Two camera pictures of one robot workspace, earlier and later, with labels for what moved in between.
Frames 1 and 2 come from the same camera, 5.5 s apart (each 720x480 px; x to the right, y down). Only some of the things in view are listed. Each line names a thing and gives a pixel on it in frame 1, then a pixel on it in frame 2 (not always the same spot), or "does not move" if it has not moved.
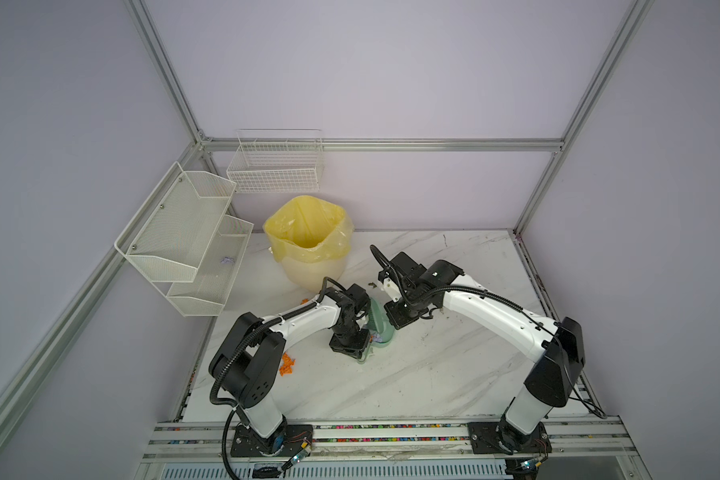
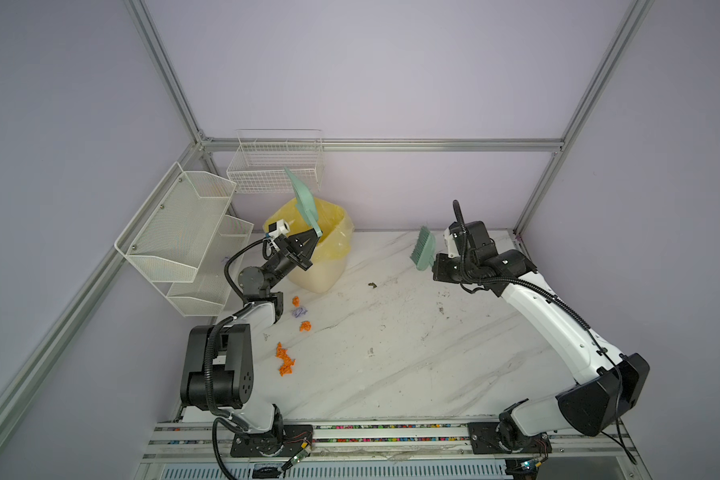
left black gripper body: [348, 340] to [280, 263]
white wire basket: [269, 160] does not move
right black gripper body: [401, 310] to [450, 269]
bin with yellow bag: [311, 237] does not move
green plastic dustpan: [380, 329] to [305, 201]
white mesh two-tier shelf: [183, 239] does not move
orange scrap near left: [287, 364] does not move
